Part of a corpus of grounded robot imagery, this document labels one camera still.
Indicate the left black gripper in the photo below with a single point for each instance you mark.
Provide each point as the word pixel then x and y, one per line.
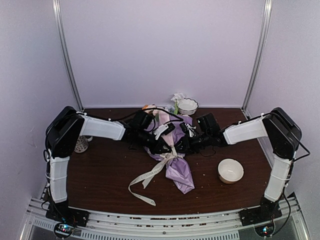
pixel 158 149

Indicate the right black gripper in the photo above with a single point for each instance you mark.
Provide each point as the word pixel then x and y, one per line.
pixel 187 148

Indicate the beige ribbon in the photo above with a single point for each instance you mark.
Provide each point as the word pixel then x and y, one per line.
pixel 146 177

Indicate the purple pink wrapping paper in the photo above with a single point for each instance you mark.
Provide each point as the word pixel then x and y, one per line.
pixel 177 169

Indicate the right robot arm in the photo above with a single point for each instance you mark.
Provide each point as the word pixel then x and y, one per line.
pixel 283 133

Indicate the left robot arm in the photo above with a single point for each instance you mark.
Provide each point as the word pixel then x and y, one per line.
pixel 63 133

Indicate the scalloped white bowl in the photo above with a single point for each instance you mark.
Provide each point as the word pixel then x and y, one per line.
pixel 187 106

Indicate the plain white bowl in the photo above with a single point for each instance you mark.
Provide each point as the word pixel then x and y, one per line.
pixel 230 171

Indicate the patterned mug yellow inside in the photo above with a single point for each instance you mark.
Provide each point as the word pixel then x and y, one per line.
pixel 82 144

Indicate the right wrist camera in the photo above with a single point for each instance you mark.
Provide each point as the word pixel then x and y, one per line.
pixel 188 129

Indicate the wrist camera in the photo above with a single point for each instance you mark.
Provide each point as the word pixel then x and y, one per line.
pixel 188 129
pixel 163 129

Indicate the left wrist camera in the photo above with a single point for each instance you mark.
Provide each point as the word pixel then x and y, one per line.
pixel 163 129

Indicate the front aluminium rail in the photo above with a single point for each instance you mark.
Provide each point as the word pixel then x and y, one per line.
pixel 224 225

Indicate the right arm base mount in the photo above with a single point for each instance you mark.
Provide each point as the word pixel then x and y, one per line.
pixel 262 220

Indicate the left aluminium frame post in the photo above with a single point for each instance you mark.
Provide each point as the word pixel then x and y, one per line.
pixel 65 53

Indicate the aluminium frame post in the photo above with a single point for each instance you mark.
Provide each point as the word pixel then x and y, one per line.
pixel 65 53
pixel 264 30

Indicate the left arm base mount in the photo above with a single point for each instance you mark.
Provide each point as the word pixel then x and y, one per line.
pixel 66 225

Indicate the right aluminium frame post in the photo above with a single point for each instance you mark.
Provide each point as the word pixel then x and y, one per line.
pixel 264 30

